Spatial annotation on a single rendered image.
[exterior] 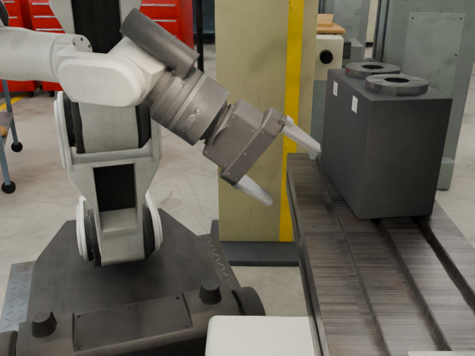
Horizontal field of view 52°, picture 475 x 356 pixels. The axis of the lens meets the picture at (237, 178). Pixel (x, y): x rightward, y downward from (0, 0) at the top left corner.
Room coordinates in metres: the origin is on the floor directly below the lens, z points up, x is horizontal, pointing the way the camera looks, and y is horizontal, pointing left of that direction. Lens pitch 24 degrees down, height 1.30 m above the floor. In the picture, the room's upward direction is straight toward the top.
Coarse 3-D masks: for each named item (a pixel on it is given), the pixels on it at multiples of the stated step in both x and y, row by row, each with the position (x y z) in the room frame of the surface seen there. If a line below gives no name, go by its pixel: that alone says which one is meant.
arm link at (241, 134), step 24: (192, 96) 0.59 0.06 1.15; (216, 96) 0.60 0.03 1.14; (192, 120) 0.58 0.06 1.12; (216, 120) 0.60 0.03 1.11; (240, 120) 0.59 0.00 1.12; (264, 120) 0.59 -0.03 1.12; (192, 144) 0.60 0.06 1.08; (216, 144) 0.60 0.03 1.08; (240, 144) 0.60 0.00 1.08; (264, 144) 0.59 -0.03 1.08; (240, 168) 0.60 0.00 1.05
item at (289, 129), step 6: (288, 120) 0.60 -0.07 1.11; (288, 126) 0.60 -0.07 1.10; (294, 126) 0.61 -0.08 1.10; (282, 132) 0.60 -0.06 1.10; (288, 132) 0.60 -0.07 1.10; (294, 132) 0.60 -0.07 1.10; (300, 132) 0.61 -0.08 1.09; (294, 138) 0.60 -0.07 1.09; (300, 138) 0.60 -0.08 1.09; (306, 138) 0.60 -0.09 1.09; (312, 138) 0.62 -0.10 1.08; (300, 144) 0.60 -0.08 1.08; (306, 144) 0.60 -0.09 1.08; (312, 144) 0.60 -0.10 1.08; (318, 144) 0.61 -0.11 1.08; (312, 150) 0.60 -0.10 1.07; (318, 150) 0.60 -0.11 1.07
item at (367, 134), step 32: (352, 64) 0.84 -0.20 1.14; (384, 64) 0.84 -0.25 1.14; (352, 96) 0.73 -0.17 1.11; (384, 96) 0.67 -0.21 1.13; (416, 96) 0.67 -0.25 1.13; (448, 96) 0.67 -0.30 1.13; (352, 128) 0.71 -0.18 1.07; (384, 128) 0.65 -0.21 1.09; (416, 128) 0.66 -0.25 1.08; (352, 160) 0.70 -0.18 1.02; (384, 160) 0.66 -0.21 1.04; (416, 160) 0.66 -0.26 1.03; (352, 192) 0.69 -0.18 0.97; (384, 192) 0.66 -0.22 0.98; (416, 192) 0.66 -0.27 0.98
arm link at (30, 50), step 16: (0, 16) 0.72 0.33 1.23; (0, 32) 0.66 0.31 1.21; (16, 32) 0.66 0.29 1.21; (32, 32) 0.66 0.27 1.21; (48, 32) 0.66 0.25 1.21; (0, 48) 0.65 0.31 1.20; (16, 48) 0.65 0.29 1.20; (32, 48) 0.64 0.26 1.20; (48, 48) 0.63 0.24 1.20; (0, 64) 0.65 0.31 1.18; (16, 64) 0.64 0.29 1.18; (32, 64) 0.64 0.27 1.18; (48, 64) 0.63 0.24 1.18; (16, 80) 0.66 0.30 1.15; (32, 80) 0.66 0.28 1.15; (48, 80) 0.65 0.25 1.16
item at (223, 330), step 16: (224, 320) 0.52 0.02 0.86; (240, 320) 0.52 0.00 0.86; (256, 320) 0.52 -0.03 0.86; (272, 320) 0.52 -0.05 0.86; (288, 320) 0.52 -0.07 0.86; (304, 320) 0.52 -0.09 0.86; (208, 336) 0.49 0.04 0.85; (224, 336) 0.49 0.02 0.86; (240, 336) 0.49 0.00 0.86; (256, 336) 0.49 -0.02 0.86; (272, 336) 0.49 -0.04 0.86; (288, 336) 0.49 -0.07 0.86; (304, 336) 0.49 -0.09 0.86; (208, 352) 0.46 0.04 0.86; (224, 352) 0.46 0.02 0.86; (240, 352) 0.46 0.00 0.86; (256, 352) 0.46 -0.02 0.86; (272, 352) 0.46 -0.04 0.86; (288, 352) 0.46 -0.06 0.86; (304, 352) 0.46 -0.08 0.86
